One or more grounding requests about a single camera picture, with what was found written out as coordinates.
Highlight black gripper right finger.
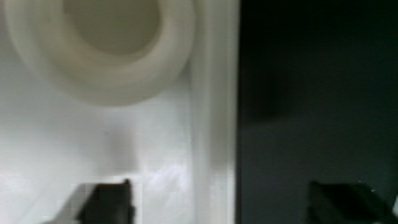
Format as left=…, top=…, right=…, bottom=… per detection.
left=306, top=182, right=397, bottom=224

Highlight white square table top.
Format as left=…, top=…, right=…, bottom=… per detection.
left=0, top=0, right=240, bottom=224

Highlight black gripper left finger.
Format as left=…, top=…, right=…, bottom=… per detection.
left=75, top=180, right=136, bottom=224

